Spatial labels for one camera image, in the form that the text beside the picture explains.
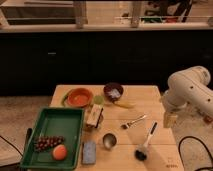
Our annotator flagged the blue sponge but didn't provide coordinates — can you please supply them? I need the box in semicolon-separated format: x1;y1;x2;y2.
82;141;96;164

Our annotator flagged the black cable right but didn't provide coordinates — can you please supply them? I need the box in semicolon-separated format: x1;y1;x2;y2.
177;135;213;171

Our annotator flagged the orange fruit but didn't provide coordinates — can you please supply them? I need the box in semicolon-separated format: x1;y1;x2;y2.
52;144;67;160

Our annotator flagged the wooden toy block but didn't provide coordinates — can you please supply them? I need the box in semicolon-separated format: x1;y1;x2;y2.
86;104;103;129

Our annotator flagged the green plate under bowl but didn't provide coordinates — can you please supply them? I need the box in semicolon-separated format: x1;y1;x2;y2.
61;89;73;107

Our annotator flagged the black cable left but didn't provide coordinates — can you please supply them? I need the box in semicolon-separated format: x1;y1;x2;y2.
0;127;33;169

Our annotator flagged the orange bowl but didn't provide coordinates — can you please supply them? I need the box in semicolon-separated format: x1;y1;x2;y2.
67;88;93;107

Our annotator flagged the black white dish brush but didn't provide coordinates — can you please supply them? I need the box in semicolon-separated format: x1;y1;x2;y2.
135;122;158;161

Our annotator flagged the dark red grape bunch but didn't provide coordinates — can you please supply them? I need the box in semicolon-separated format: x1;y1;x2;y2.
34;136;65;152

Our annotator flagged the black cable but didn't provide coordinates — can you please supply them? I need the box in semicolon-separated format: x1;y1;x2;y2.
0;127;33;169
177;135;213;171

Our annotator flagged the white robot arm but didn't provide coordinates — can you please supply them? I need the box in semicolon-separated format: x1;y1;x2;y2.
161;66;213;128

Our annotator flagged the green plastic tray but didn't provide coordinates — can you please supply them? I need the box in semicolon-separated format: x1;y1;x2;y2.
19;106;86;171

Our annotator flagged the green round lid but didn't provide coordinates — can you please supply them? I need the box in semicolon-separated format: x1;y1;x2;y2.
94;95;104;105

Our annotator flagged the small metal cup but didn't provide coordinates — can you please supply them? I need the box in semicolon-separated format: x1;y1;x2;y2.
103;133;117;149

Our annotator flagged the dark red bowl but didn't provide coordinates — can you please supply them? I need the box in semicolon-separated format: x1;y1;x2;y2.
103;82;124;102

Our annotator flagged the yellow banana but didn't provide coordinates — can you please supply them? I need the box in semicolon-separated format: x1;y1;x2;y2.
114;101;134;109

